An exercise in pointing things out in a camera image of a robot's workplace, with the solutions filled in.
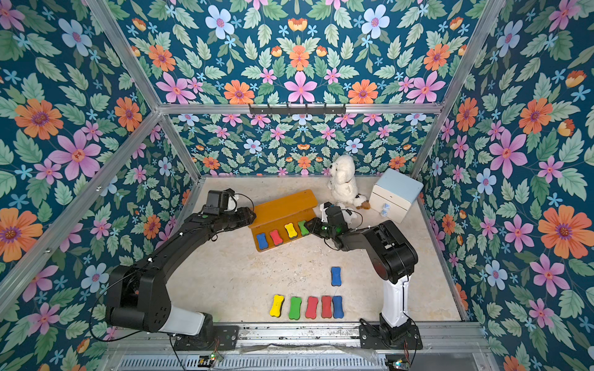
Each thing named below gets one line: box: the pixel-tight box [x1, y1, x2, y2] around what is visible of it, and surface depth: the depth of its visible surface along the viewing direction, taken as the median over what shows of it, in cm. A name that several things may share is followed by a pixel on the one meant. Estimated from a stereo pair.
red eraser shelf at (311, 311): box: [304, 296, 319, 320], surface depth 82 cm
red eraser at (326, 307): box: [321, 295, 332, 319], surface depth 81 cm
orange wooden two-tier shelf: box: [248, 189, 318, 253], surface depth 97 cm
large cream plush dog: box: [327, 154, 359, 206], surface depth 103 cm
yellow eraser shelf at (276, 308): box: [269, 294, 286, 318], surface depth 80 cm
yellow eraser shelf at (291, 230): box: [283, 222, 298, 240], surface depth 98 cm
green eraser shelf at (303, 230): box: [297, 220, 311, 237], surface depth 99 cm
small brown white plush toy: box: [353, 193, 371, 210], surface depth 109 cm
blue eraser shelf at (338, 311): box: [332, 295, 345, 319], surface depth 80 cm
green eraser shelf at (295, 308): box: [288, 296, 303, 320], surface depth 82 cm
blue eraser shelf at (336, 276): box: [331, 266, 342, 287], surface depth 88 cm
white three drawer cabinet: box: [368, 167, 424, 225], surface depth 98 cm
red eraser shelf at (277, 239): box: [269, 229, 284, 247], surface depth 98 cm
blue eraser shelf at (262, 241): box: [256, 232, 269, 250], surface depth 97 cm
